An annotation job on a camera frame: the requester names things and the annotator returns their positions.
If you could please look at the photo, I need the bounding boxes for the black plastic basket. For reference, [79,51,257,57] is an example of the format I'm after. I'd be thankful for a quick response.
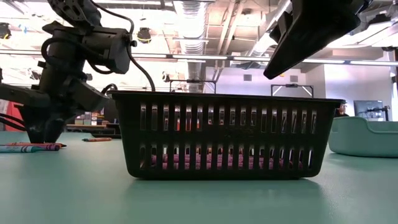
[111,90,345,180]

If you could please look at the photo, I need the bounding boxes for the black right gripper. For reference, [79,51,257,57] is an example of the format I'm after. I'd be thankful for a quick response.
[263,0,371,80]

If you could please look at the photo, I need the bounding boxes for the stacked boxes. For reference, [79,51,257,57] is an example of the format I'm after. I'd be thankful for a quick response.
[74,111,105,126]

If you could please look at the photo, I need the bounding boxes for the black monitor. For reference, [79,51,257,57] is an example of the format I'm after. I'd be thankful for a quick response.
[353,99,385,121]

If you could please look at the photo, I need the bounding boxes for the teal crayon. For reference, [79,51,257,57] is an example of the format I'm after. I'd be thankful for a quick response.
[0,145,44,154]

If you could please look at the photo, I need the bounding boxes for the person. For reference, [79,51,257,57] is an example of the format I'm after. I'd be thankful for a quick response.
[334,101,351,118]

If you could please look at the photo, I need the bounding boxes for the teal plastic bin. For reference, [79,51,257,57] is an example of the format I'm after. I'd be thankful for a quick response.
[328,116,398,159]

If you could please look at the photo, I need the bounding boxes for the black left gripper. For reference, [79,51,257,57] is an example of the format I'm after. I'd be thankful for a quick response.
[0,74,110,144]

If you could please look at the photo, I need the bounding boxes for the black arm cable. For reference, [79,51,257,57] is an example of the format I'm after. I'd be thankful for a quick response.
[90,0,156,93]

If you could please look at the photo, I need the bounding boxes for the black ceiling dome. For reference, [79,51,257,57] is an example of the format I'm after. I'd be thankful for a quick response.
[136,27,152,44]
[0,22,12,40]

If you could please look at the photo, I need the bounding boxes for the wooden table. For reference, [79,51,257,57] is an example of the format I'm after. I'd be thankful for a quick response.
[66,123,121,129]

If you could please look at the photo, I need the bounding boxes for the teal table mat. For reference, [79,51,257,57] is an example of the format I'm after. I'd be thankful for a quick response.
[0,130,398,224]

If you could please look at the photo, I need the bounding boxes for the silver air duct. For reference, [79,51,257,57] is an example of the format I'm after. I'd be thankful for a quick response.
[172,0,209,93]

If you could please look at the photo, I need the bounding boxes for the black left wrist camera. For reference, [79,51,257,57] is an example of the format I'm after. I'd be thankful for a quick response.
[82,26,137,75]

